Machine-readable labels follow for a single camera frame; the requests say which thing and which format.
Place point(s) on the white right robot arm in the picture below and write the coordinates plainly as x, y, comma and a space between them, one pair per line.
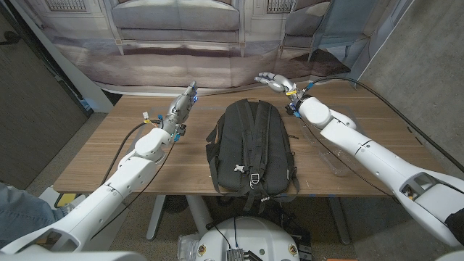
377, 159

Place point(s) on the clear plastic package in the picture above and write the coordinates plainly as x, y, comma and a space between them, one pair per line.
186, 248

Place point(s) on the yellow floor item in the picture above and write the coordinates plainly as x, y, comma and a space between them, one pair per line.
65, 200

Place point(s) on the white table leg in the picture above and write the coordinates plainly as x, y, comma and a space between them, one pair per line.
156, 217
197, 214

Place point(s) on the printed living room backdrop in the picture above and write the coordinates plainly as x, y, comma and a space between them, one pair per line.
174, 43

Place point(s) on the grey table leg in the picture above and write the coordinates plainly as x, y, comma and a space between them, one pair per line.
339, 221

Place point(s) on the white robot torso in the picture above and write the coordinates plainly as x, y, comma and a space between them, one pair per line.
250, 239

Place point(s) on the black backpack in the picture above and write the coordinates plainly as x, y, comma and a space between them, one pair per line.
250, 152

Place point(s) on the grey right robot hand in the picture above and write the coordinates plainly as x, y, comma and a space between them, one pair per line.
279, 84

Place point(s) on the person in blue jeans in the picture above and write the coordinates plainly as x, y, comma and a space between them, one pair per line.
21, 214

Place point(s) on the clear plastic clamshell container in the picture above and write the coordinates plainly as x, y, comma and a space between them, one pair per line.
337, 163

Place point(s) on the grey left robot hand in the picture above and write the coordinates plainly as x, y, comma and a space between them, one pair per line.
179, 110

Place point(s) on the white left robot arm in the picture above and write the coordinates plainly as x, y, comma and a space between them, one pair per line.
119, 181

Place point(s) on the white leaning board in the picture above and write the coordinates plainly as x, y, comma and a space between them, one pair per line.
72, 72

